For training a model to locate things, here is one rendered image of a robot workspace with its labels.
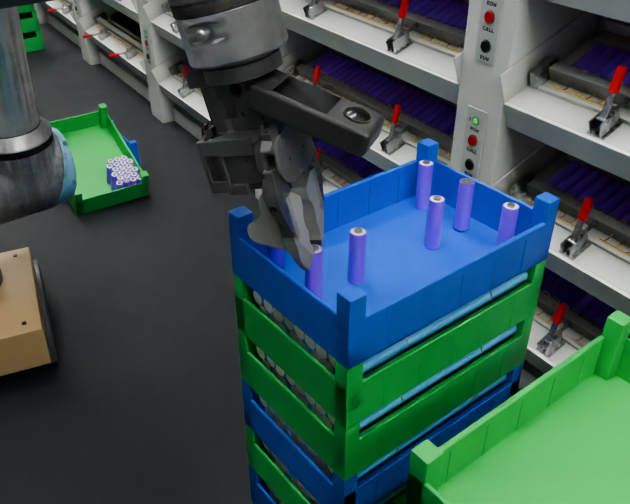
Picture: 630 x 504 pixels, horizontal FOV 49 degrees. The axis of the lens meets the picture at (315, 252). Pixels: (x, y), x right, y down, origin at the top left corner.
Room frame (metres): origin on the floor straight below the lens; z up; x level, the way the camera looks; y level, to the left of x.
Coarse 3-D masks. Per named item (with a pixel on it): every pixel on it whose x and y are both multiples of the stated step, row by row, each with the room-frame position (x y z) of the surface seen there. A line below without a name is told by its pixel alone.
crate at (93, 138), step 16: (96, 112) 1.87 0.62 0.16; (64, 128) 1.83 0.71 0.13; (80, 128) 1.86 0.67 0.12; (96, 128) 1.88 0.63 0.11; (112, 128) 1.84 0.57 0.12; (80, 144) 1.80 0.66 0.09; (96, 144) 1.82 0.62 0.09; (112, 144) 1.83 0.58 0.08; (80, 160) 1.75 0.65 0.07; (96, 160) 1.76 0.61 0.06; (80, 176) 1.69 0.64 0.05; (96, 176) 1.70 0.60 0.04; (144, 176) 1.65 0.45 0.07; (80, 192) 1.55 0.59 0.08; (96, 192) 1.65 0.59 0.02; (112, 192) 1.60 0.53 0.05; (128, 192) 1.63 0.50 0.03; (144, 192) 1.67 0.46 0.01; (80, 208) 1.56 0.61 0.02; (96, 208) 1.59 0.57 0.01
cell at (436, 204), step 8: (432, 200) 0.68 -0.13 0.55; (440, 200) 0.68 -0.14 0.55; (432, 208) 0.68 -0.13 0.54; (440, 208) 0.68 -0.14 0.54; (432, 216) 0.68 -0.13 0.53; (440, 216) 0.68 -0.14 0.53; (432, 224) 0.68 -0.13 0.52; (440, 224) 0.68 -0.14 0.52; (432, 232) 0.68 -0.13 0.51; (440, 232) 0.68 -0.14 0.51; (432, 240) 0.68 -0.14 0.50; (440, 240) 0.68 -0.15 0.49; (432, 248) 0.68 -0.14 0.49
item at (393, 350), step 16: (496, 288) 0.62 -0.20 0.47; (512, 288) 0.66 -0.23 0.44; (480, 304) 0.61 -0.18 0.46; (272, 320) 0.60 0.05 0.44; (288, 320) 0.57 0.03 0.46; (448, 320) 0.57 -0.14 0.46; (304, 336) 0.55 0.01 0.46; (416, 336) 0.55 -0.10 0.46; (320, 352) 0.53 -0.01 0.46; (384, 352) 0.52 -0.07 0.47; (400, 352) 0.55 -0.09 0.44; (368, 368) 0.51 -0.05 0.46
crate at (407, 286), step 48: (432, 144) 0.80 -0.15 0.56; (336, 192) 0.72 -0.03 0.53; (384, 192) 0.77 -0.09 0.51; (432, 192) 0.80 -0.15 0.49; (480, 192) 0.74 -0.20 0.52; (240, 240) 0.62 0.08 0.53; (336, 240) 0.70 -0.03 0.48; (384, 240) 0.70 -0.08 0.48; (480, 240) 0.70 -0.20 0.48; (528, 240) 0.64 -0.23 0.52; (288, 288) 0.55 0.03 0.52; (336, 288) 0.60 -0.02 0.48; (384, 288) 0.60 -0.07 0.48; (432, 288) 0.54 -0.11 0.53; (480, 288) 0.59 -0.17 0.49; (336, 336) 0.49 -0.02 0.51; (384, 336) 0.51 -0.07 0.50
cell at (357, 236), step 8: (352, 232) 0.61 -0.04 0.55; (360, 232) 0.61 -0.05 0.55; (352, 240) 0.61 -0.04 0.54; (360, 240) 0.61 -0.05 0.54; (352, 248) 0.61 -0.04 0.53; (360, 248) 0.61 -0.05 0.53; (352, 256) 0.61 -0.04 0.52; (360, 256) 0.61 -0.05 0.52; (352, 264) 0.61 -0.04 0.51; (360, 264) 0.61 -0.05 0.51; (352, 272) 0.61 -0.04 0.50; (360, 272) 0.61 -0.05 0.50; (352, 280) 0.61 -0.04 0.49; (360, 280) 0.61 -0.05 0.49
